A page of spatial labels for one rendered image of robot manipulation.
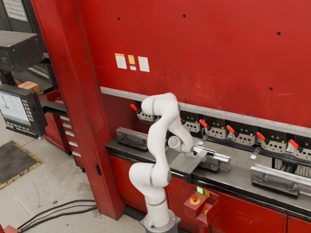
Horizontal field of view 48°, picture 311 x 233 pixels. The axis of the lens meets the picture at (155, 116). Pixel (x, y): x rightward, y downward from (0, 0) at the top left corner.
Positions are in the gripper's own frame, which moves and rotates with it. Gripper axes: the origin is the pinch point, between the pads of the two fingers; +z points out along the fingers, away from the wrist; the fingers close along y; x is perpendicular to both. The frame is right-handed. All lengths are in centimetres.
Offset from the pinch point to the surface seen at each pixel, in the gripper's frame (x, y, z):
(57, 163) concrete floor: 49, 216, 94
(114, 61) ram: -45, 63, -43
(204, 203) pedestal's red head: 31.5, -18.2, 8.4
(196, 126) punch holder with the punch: -17.1, -3.6, -12.1
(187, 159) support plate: 6.3, 0.4, -2.2
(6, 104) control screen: 10, 129, -66
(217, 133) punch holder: -16.2, -19.3, -11.1
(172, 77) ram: -41, 12, -39
